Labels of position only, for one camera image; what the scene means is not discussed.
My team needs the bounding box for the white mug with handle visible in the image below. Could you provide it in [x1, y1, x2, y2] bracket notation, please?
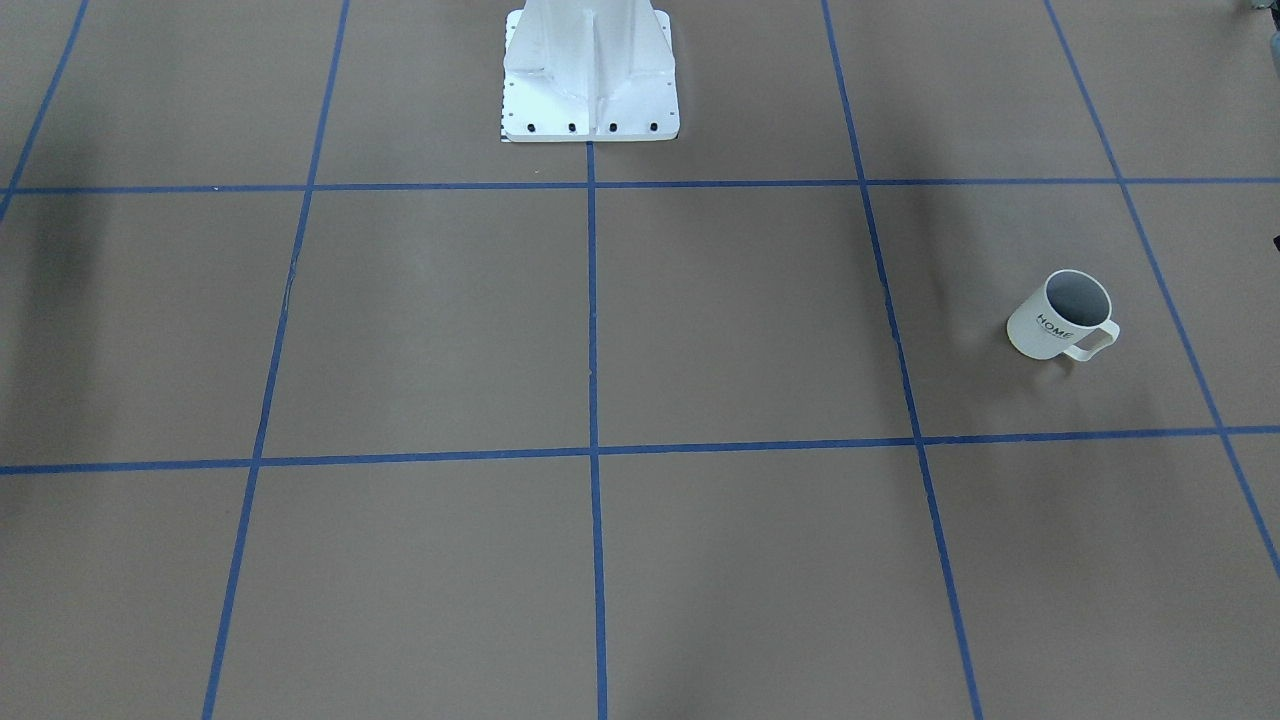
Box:
[1006, 269, 1121, 363]

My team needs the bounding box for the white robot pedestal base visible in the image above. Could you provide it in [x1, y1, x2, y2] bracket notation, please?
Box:
[500, 1, 681, 143]

